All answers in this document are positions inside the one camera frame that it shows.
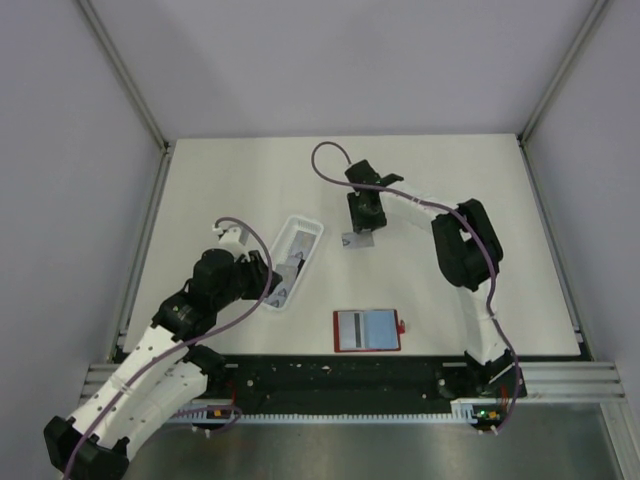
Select middle card in basket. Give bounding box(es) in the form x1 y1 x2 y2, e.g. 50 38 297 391
285 252 305 270

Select aluminium frame rail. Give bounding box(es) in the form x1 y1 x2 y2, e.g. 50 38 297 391
519 359 627 401

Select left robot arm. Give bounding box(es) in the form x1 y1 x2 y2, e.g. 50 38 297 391
44 249 278 479

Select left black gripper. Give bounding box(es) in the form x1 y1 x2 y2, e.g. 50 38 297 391
213 249 282 310

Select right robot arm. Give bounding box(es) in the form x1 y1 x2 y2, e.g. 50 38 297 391
345 160 522 396

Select red leather card holder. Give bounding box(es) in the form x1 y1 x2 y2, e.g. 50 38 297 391
332 309 405 353

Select white slotted cable duct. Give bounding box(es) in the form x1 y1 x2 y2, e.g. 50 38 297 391
169 396 508 425

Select white plastic basket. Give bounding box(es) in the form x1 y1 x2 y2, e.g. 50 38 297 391
263 215 324 312

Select silver magnetic stripe card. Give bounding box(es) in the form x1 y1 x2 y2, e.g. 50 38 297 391
338 312 363 351

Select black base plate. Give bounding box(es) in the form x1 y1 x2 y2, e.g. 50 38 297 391
203 354 514 406

